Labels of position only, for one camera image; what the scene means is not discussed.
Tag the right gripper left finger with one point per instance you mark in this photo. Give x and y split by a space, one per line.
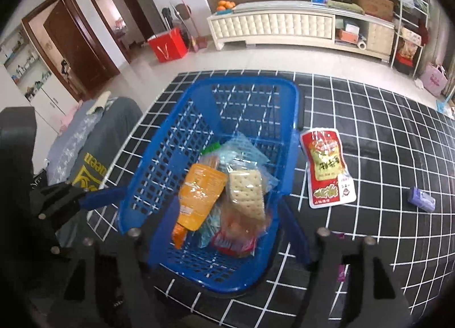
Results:
162 236

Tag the green folded cloth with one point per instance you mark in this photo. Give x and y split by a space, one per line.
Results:
351 7

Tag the brown wooden door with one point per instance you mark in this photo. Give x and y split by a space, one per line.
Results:
76 51

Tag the blue plastic basket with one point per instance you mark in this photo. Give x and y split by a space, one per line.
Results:
266 110

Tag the clear blue pastry bag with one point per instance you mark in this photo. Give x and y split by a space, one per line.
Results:
238 153

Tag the purple snack packet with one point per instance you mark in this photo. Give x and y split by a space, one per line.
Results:
342 267

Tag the white tufted tv cabinet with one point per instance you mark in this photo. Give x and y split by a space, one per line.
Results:
303 23

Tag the clear cracker pack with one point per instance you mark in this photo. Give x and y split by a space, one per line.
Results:
246 193

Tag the black white grid tablecloth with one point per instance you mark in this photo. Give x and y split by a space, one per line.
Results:
390 143

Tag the oranges on blue plate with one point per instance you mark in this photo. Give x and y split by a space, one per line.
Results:
225 7

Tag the red yellow snack pouch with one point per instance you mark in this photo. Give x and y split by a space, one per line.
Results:
330 182

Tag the pink tote bag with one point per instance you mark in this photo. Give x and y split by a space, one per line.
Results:
434 79

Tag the small red snack packet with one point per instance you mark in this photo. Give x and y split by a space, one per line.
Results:
234 248

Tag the small purple candy pack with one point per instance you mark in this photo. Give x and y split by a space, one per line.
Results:
421 200

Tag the orange snack bar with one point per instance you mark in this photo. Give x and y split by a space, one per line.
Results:
178 236

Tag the grey queen print garment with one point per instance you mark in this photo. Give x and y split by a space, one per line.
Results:
84 151

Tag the cardboard box on cabinet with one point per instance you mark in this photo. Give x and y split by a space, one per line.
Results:
379 8

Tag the white metal shelf rack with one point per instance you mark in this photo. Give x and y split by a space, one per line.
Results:
411 20

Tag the clear bag with bun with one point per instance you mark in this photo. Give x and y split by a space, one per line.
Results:
235 225

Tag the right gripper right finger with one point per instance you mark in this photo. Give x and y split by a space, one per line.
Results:
294 232

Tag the orange snack pouch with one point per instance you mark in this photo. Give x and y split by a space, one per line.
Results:
199 192

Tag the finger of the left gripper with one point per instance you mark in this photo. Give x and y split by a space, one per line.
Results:
92 200

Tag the red gift bag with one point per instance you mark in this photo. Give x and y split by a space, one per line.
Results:
168 46

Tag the green cracker pack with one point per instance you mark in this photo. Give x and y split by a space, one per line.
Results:
209 156

